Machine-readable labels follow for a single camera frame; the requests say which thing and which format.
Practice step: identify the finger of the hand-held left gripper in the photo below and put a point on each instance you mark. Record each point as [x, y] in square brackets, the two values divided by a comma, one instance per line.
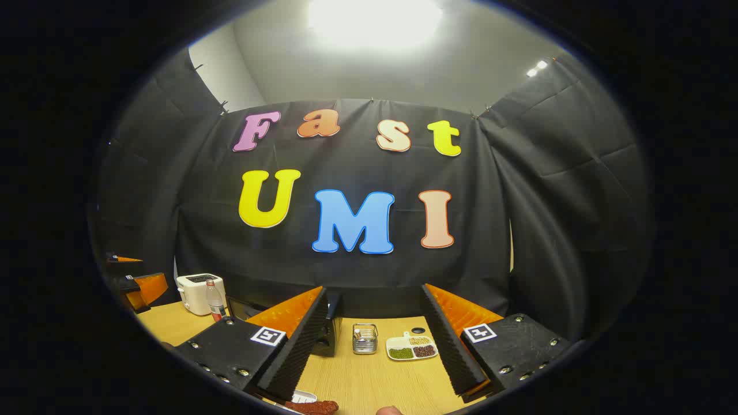
[124, 259]
[151, 287]

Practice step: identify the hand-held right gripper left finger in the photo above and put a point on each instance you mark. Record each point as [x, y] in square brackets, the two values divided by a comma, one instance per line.
[300, 340]

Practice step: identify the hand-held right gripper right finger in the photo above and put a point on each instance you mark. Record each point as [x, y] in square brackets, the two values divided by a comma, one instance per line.
[450, 346]

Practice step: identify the black electric oven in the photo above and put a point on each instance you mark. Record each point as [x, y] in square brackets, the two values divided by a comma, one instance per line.
[327, 337]

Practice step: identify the red meat piece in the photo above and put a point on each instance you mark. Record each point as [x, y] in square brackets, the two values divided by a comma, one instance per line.
[314, 407]

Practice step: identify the white divided dish of beans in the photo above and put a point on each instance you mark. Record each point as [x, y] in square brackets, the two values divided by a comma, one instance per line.
[410, 349]

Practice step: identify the white toaster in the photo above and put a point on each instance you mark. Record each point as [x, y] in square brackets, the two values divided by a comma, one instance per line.
[193, 294]

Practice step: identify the white plastic tray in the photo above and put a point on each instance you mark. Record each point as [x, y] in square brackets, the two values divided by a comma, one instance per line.
[304, 396]

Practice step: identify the clear bottle with red label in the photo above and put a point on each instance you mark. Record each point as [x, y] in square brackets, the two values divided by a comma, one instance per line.
[215, 302]

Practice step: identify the black backdrop cloth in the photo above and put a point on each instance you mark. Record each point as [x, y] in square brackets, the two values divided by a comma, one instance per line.
[357, 271]

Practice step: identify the small ceiling light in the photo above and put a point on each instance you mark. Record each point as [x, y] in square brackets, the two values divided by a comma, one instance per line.
[536, 68]

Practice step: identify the large ceiling light panel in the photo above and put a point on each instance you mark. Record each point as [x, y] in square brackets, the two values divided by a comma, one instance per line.
[375, 20]

